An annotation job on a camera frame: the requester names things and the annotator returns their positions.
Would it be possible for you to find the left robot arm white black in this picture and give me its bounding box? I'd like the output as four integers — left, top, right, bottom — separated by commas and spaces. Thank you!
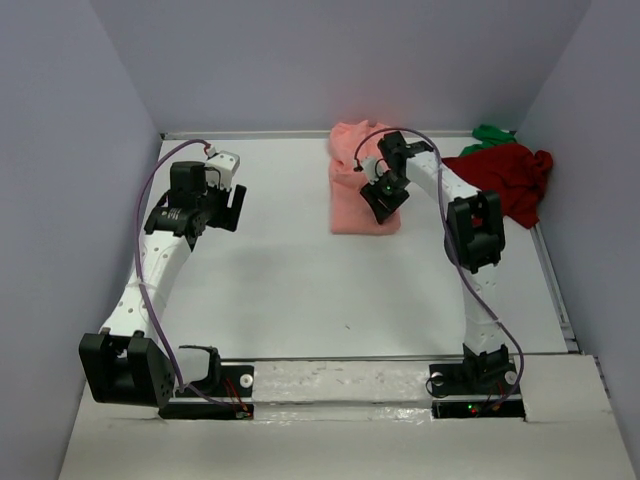
79, 151, 246, 408

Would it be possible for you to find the aluminium rail back edge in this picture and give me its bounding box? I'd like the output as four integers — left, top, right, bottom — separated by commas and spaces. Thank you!
160, 129, 472, 141

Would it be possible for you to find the green t shirt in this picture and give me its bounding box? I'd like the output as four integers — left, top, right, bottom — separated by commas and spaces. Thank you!
460, 124, 517, 156

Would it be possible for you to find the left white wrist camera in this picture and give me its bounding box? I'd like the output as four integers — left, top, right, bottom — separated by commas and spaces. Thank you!
205, 151, 240, 191

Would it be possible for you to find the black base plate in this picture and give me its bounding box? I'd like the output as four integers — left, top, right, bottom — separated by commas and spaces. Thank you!
158, 363, 255, 421
425, 363, 526, 420

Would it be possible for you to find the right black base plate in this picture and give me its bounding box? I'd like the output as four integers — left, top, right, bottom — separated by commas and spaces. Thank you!
425, 363, 526, 420

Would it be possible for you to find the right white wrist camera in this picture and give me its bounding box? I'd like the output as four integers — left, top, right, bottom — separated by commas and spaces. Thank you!
355, 156, 388, 184

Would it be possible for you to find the aluminium rail front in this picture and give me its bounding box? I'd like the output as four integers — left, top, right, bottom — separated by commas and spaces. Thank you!
222, 353, 463, 363

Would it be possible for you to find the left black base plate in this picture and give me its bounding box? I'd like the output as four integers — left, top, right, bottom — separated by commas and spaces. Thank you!
158, 363, 255, 421

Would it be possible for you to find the red t shirt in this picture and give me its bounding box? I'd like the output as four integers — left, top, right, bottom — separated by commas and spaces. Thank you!
443, 143, 553, 229

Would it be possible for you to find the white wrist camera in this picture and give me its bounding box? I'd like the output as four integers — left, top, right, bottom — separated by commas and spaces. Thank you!
205, 151, 240, 191
355, 156, 388, 184

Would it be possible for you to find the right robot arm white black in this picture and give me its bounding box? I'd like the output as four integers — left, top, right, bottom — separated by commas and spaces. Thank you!
354, 127, 519, 401

